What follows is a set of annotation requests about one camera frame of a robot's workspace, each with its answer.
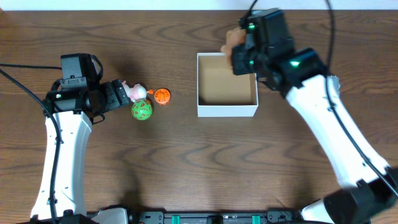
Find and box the brown plush toy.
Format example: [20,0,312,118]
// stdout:
[220,27,246,66]

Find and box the pink white pig toy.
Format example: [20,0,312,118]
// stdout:
[122,81,154,103]

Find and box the yellow grey toy truck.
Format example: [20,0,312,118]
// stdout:
[330,75,341,95]

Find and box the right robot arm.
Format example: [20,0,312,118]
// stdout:
[231,43,397,223]

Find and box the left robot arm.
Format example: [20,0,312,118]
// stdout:
[30,78,130,222]

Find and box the green number ball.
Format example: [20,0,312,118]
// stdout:
[131,99,153,121]

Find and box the white cardboard box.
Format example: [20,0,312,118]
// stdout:
[197,53,259,118]

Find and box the orange round basket toy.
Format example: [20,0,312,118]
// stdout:
[154,88,171,105]

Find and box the left black cable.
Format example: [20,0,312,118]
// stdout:
[0,63,65,224]

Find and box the black cable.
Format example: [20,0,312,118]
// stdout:
[323,0,398,200]
[0,63,65,224]

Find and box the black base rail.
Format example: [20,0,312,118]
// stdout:
[86,210,302,224]

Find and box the right black cable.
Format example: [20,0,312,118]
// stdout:
[323,0,398,200]

